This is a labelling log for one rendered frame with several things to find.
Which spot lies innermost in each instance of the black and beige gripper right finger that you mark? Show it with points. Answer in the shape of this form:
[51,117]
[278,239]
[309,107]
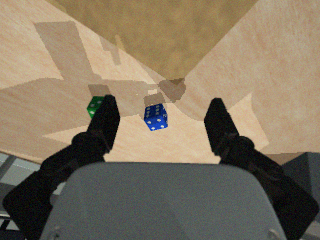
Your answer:
[293,206]

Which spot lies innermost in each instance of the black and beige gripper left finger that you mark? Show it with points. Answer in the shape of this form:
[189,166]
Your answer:
[28,204]

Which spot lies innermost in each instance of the blue die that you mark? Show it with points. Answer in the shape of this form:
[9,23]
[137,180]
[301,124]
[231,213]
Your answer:
[155,117]

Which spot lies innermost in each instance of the green die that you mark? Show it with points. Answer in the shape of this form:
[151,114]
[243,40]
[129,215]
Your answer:
[94,104]

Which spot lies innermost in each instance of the tan square mat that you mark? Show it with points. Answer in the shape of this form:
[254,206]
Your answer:
[169,36]

